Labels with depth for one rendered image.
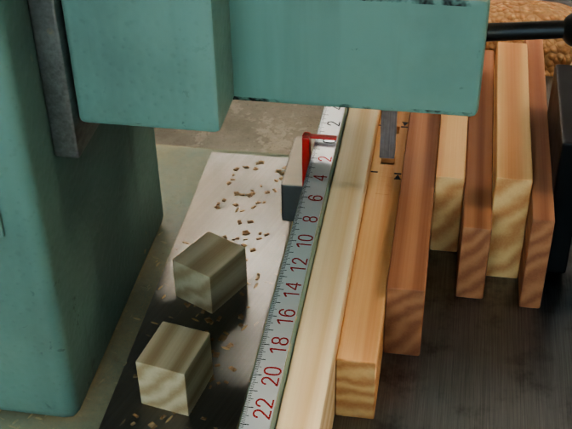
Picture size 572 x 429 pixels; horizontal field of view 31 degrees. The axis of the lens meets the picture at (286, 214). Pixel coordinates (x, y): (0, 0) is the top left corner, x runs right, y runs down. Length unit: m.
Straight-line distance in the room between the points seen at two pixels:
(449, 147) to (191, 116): 0.17
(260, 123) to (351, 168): 1.86
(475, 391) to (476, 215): 0.10
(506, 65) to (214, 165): 0.30
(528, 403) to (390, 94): 0.18
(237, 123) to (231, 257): 1.75
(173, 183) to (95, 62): 0.33
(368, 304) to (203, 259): 0.22
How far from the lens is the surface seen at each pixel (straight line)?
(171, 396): 0.66
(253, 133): 2.44
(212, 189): 0.86
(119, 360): 0.71
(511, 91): 0.66
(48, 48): 0.55
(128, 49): 0.54
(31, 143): 0.56
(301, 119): 2.48
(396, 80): 0.56
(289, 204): 0.78
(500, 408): 0.54
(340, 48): 0.56
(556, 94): 0.62
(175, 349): 0.66
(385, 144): 0.62
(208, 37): 0.53
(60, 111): 0.57
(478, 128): 0.66
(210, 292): 0.73
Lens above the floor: 1.29
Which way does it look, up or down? 37 degrees down
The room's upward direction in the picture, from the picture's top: 1 degrees counter-clockwise
